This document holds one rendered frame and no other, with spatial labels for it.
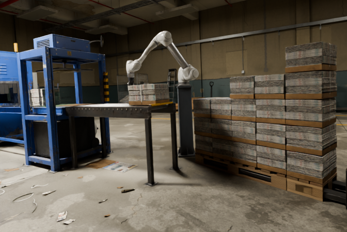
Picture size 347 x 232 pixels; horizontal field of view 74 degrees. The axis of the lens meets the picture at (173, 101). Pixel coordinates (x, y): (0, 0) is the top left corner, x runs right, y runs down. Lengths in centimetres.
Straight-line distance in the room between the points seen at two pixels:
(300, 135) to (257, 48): 738
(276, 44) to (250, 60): 104
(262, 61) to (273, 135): 712
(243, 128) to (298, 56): 85
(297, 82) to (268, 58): 713
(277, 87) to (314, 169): 75
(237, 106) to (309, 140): 74
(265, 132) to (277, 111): 23
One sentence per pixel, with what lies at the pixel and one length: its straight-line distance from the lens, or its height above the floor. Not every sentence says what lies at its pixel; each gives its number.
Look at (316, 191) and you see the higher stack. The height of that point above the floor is 7.
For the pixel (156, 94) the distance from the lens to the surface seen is 248.
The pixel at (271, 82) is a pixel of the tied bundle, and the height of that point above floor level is 98.
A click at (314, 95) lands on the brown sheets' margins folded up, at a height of 86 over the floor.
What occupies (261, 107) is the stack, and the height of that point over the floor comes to 75.
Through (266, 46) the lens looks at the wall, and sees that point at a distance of 940.
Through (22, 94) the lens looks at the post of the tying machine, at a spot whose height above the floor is 98.
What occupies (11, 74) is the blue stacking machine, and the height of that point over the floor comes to 140.
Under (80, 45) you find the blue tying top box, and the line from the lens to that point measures 370.
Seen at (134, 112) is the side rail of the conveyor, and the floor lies 74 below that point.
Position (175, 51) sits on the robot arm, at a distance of 304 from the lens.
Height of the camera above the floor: 97
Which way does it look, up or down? 3 degrees down
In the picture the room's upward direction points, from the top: 3 degrees counter-clockwise
